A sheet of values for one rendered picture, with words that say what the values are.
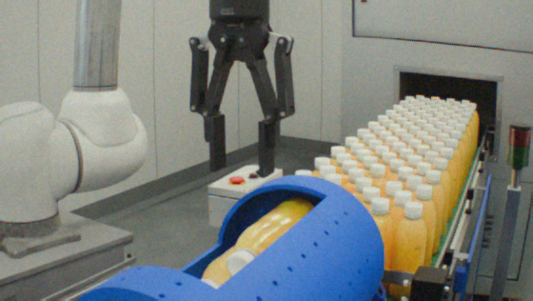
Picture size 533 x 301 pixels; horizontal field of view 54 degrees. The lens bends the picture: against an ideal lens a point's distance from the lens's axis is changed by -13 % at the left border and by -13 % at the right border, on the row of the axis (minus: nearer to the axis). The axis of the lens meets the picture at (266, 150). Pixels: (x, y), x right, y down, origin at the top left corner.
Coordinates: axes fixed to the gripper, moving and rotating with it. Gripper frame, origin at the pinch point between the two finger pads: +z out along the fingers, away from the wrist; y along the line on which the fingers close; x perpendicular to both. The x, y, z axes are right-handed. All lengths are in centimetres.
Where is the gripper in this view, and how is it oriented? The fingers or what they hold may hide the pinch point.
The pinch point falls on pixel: (241, 149)
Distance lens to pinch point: 75.1
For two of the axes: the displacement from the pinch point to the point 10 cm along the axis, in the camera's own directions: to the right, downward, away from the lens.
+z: 0.1, 9.7, 2.4
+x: 4.2, -2.2, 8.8
